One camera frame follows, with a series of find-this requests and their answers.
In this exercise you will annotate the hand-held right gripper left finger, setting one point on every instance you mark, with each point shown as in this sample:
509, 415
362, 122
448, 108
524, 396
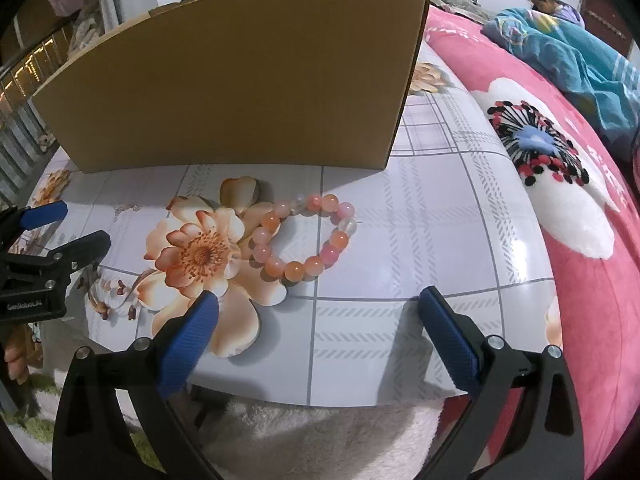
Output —
192, 342

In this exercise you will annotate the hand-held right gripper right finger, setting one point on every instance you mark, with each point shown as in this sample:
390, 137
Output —
450, 342

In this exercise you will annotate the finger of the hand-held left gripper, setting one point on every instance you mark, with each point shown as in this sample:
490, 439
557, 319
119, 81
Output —
45, 213
80, 252

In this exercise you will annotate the cardboard box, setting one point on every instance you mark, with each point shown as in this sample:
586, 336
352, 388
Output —
225, 85

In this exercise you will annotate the metal rack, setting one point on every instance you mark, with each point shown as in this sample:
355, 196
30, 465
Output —
25, 80

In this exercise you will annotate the pink floral blanket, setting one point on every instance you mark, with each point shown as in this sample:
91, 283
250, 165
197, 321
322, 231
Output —
590, 310

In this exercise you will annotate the white fluffy rug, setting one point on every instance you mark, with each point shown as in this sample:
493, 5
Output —
325, 440

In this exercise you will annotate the blue printed blanket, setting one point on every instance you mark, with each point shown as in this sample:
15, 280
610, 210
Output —
575, 55

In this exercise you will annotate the brown door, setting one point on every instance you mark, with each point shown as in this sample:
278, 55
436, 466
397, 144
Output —
607, 10

